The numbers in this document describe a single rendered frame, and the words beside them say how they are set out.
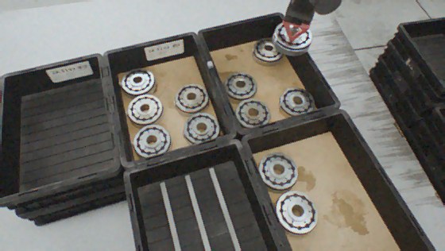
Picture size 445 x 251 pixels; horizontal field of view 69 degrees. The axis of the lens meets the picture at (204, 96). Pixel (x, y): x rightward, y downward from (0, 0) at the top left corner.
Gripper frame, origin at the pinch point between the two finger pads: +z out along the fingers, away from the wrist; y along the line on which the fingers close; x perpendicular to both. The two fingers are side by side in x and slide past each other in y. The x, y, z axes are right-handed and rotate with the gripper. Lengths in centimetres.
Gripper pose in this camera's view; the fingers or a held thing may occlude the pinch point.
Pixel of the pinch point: (294, 31)
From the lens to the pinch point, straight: 93.1
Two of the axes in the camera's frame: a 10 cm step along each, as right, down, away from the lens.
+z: -0.1, 5.7, 8.2
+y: 3.9, -7.6, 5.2
